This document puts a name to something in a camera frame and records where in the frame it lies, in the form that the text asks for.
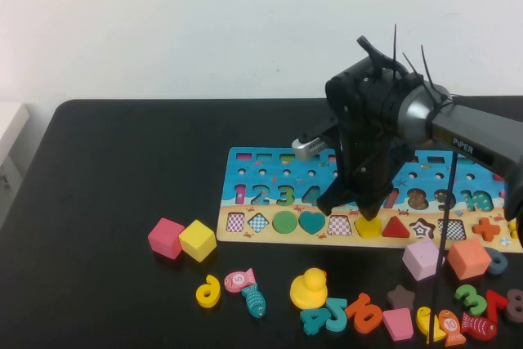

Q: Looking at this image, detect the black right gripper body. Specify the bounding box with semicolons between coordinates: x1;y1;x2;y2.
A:
325;58;409;203

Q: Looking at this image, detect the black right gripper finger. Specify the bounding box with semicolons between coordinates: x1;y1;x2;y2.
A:
358;195;385;221
316;183;356;216

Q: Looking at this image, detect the yellow wooden pentagon piece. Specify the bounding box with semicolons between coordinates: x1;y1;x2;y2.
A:
354;216;382;239

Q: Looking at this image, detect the teal wooden heart piece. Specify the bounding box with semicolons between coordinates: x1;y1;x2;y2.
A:
297;210;327;235

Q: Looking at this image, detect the red wooden triangle piece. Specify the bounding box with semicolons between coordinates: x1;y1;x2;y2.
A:
382;215;411;239

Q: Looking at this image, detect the green wooden circle piece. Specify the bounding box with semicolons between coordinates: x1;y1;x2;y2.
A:
272;209;298;235

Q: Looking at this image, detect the blue and sand puzzle board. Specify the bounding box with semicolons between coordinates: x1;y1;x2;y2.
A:
215;146;523;253

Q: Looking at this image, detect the brown wooden star piece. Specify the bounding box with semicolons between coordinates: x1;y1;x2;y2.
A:
387;284;417;311

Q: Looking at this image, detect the pink wooden trapezoid piece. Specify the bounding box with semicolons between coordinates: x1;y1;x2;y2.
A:
382;307;414;342

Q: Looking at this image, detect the lilac wooden cube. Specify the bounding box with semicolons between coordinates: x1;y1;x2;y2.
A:
401;237;445;283

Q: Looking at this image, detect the yellow rubber duck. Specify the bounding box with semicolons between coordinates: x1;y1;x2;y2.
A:
289;267;329;309

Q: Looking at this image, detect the orange wooden number six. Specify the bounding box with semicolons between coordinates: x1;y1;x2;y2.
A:
346;292;385;334

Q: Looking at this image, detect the orange wooden cube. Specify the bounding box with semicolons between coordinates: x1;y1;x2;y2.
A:
446;236;493;280

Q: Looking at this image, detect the teal wooden number five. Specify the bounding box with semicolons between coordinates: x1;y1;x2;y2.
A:
324;298;348;332

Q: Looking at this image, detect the orange wooden plus sign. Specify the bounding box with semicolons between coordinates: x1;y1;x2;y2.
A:
472;217;502;242

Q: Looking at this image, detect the yellow wooden fish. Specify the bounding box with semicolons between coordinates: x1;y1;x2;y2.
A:
415;306;447;344

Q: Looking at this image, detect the teal wooden number four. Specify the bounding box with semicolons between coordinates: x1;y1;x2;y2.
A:
300;305;333;336

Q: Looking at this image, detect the pink wooden fish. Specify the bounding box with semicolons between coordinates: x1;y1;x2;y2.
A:
224;267;257;293

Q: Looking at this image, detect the teal wooden fish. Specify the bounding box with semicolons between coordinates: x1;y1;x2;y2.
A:
241;282;266;318

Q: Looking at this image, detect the green wooden number three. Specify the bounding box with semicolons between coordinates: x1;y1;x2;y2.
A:
454;283;487;316

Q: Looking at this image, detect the yellow wooden cube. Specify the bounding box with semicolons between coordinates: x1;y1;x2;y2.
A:
178;219;217;263

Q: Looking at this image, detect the grey-blue wooden number zero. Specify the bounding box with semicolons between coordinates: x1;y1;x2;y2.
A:
485;247;509;275

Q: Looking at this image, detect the orange wooden fish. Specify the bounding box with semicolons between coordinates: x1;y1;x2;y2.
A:
437;309;467;347

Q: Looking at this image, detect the red wooden number seven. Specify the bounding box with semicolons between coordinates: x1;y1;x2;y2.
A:
485;289;511;325

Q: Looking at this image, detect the red wooden fish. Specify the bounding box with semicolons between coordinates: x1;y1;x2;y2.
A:
461;311;498;342

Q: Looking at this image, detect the yellow wooden number six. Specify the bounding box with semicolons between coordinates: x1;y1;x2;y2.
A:
195;274;222;308

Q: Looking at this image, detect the pink wooden cube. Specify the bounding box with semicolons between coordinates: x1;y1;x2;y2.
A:
147;217;186;260

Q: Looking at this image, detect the brown wooden number eight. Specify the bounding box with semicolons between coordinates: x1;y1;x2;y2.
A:
504;288;523;325

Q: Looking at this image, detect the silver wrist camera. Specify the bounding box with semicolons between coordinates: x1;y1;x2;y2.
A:
291;118;341;161

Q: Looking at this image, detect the black cable plug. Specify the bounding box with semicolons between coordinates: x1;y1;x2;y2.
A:
356;36;405;78

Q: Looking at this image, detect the thin black hanging cable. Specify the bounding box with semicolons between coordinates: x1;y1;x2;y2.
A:
427;151;457;344

